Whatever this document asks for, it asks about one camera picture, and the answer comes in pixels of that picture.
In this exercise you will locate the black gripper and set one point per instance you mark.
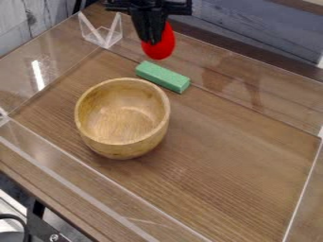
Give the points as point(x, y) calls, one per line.
point(173, 7)

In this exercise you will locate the red plush fruit green stem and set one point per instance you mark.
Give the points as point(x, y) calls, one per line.
point(162, 50)

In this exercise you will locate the clear acrylic stand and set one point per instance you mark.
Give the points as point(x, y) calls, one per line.
point(102, 36)

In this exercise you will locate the green rectangular block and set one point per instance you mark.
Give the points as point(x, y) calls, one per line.
point(163, 76)

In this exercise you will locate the wooden bowl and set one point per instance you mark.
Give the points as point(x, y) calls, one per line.
point(122, 117)

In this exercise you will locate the clear acrylic tray wall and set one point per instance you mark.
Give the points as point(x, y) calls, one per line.
point(106, 210)

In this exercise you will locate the black table leg frame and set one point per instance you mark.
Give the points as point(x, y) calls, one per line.
point(42, 232)

